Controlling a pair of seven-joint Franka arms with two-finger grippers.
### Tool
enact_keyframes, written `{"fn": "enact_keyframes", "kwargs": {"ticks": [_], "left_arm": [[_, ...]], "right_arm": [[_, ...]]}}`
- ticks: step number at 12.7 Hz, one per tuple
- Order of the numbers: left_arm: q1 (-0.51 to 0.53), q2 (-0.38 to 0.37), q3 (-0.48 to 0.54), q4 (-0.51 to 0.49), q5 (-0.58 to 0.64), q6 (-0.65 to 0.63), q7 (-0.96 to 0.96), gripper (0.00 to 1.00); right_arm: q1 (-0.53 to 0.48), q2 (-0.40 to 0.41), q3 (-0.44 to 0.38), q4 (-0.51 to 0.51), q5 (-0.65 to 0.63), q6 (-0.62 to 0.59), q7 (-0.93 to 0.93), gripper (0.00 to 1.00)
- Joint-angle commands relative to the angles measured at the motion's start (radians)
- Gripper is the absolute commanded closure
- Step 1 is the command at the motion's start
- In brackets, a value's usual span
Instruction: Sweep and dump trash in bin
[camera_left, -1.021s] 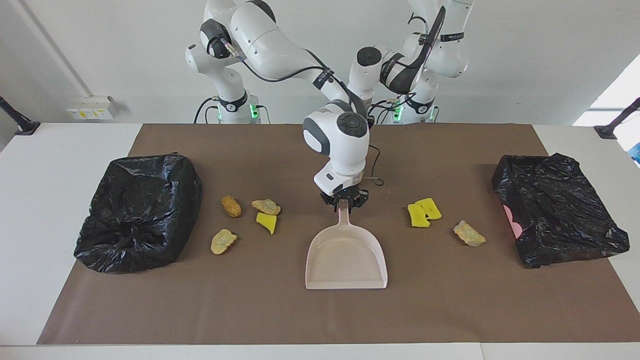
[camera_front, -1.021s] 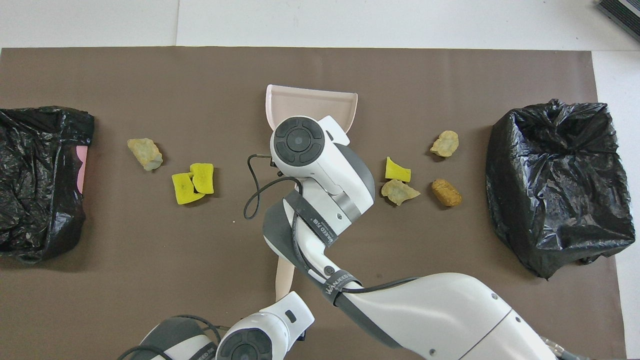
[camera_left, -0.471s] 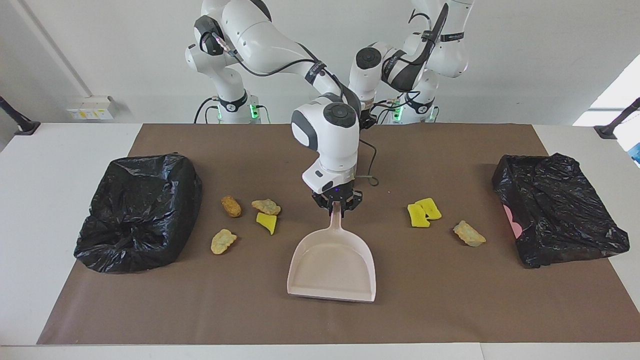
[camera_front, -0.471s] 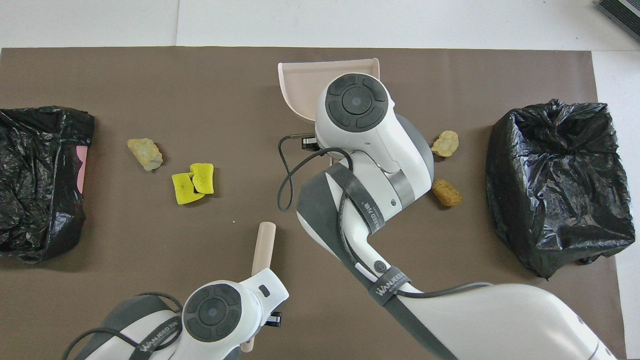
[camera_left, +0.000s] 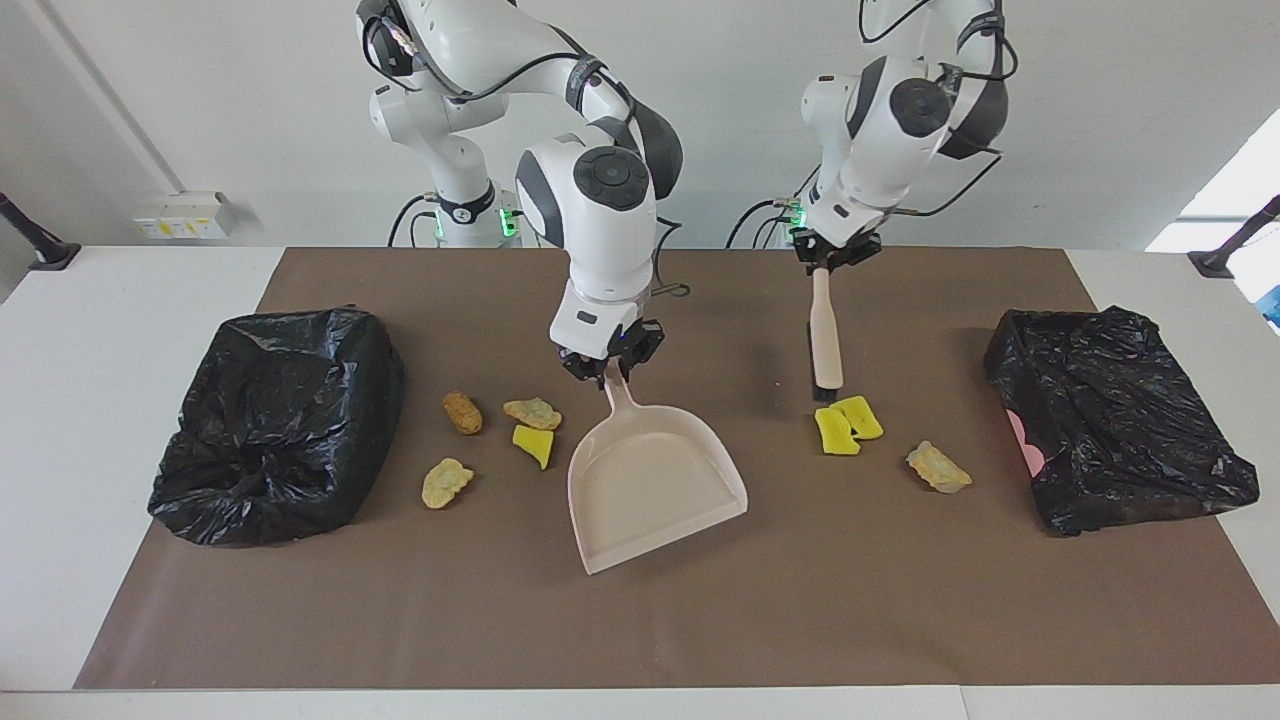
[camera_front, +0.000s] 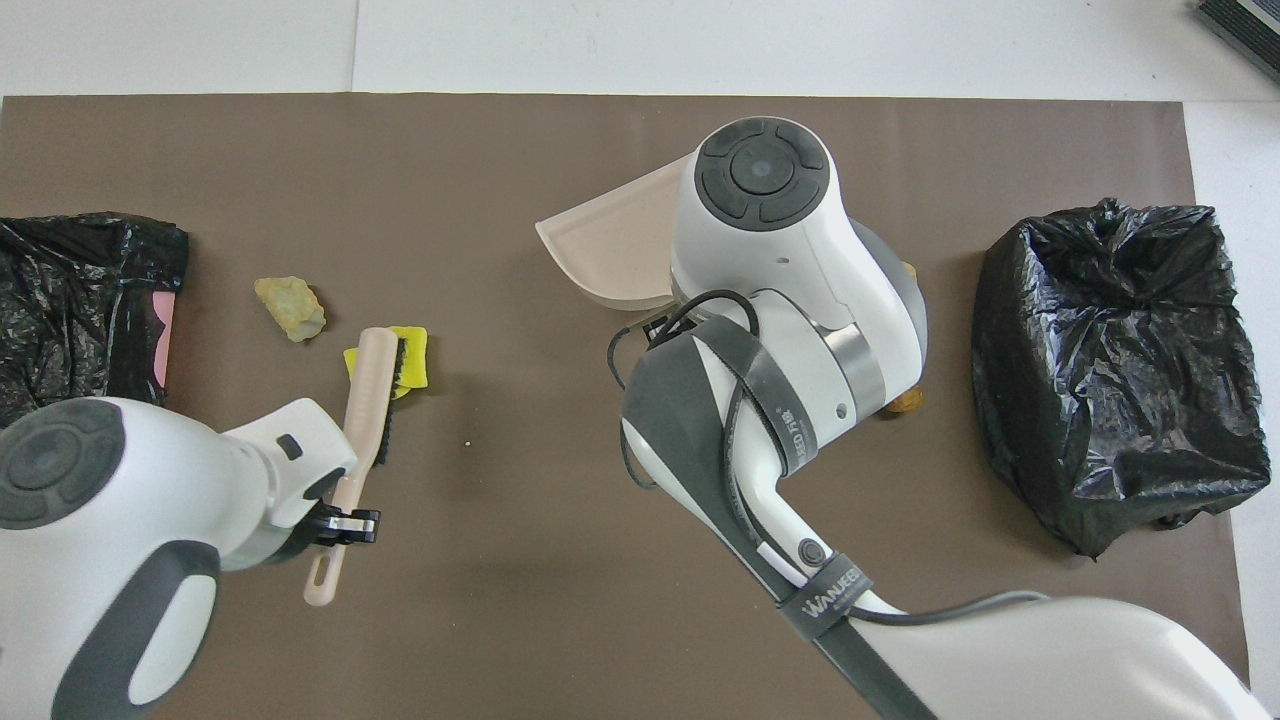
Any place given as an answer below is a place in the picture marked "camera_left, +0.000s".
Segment left black trash bag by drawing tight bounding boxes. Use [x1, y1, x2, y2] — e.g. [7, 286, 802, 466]
[147, 306, 407, 548]

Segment black base cable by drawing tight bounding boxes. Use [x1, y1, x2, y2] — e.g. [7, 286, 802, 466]
[388, 195, 441, 249]
[725, 198, 801, 249]

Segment beige plastic dustpan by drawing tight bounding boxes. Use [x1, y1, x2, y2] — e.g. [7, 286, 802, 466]
[567, 362, 749, 576]

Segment notched yellow sponge piece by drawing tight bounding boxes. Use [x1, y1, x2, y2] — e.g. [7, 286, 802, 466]
[814, 406, 861, 457]

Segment small yellow sponge wedge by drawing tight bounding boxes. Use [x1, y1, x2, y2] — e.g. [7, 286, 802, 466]
[512, 425, 556, 471]

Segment brown nugget trash piece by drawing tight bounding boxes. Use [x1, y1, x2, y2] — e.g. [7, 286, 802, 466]
[442, 391, 484, 436]

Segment brown paper table mat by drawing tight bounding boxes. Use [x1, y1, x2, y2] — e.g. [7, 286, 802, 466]
[73, 247, 1280, 691]

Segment beige hand brush black bristles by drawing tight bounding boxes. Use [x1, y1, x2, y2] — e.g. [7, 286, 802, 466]
[808, 265, 844, 404]

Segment pale yellow chip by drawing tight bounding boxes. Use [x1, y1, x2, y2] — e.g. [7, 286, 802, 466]
[421, 458, 476, 510]

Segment beige rock-like sponge chunk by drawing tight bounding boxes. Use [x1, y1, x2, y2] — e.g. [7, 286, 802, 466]
[906, 441, 973, 495]

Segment white wall power strip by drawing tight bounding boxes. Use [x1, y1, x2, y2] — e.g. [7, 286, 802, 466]
[133, 192, 236, 241]

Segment oval yellow sponge piece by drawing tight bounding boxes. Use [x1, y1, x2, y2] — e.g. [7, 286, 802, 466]
[830, 396, 885, 441]

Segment black right base cable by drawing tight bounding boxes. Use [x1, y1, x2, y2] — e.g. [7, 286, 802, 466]
[388, 195, 441, 249]

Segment black left base cable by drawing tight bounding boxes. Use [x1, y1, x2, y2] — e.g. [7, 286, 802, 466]
[725, 198, 801, 249]

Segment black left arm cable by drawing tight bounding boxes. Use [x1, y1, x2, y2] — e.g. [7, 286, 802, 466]
[858, 0, 1011, 219]

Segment tan striped bread piece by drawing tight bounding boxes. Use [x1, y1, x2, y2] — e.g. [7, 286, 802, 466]
[502, 398, 563, 432]

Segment black bag on pink bin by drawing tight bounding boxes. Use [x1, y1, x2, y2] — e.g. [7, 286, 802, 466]
[983, 306, 1261, 538]

